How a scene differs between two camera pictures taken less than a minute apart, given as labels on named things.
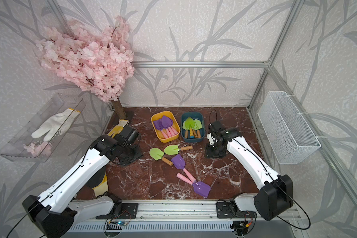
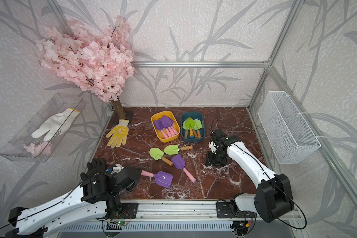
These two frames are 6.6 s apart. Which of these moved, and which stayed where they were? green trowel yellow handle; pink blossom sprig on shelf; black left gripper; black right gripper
Moved: black left gripper; black right gripper
Stayed: pink blossom sprig on shelf; green trowel yellow handle
